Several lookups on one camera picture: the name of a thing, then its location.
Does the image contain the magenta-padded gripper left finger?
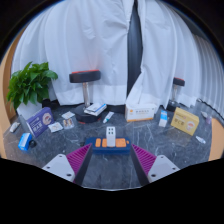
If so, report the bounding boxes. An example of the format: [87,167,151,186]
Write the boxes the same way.
[42,143,94,186]

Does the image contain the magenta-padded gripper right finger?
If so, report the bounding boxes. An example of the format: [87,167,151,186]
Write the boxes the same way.
[129,143,181,187]

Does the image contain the white charger block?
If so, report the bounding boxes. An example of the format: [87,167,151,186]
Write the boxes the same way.
[105,126,117,148]

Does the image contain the small white packet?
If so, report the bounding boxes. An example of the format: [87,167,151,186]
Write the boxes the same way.
[48,121,64,133]
[61,111,76,120]

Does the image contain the clear blister pack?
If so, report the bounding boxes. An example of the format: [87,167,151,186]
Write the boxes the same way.
[62,118,75,130]

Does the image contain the small blue box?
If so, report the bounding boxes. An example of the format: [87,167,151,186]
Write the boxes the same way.
[17,132,33,152]

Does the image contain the blue power strip orange sockets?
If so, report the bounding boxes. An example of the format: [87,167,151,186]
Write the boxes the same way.
[84,136,132,155]

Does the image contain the purple cardboard box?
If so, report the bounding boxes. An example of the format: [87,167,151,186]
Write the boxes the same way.
[25,107,55,138]

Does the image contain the small white and blue tube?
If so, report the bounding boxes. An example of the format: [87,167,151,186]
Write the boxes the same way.
[195,135,207,145]

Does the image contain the blue and white small carton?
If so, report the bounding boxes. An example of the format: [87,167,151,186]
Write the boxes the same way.
[158,110,169,128]

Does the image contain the yellow cardboard box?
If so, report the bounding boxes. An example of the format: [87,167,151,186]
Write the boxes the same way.
[170,107,200,136]

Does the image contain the white box with orange stripe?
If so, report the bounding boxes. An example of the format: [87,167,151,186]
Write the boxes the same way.
[124,102,158,123]

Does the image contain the small white wrapped item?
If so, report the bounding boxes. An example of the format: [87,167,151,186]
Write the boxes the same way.
[9,121,21,133]

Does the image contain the white and blue flat box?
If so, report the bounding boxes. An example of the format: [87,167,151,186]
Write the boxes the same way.
[83,102,108,117]

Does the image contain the green potted plant white pot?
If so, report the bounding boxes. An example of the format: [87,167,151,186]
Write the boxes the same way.
[6,61,59,121]

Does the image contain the white pleated sheer curtain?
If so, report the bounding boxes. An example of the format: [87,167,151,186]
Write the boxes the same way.
[193,33,224,118]

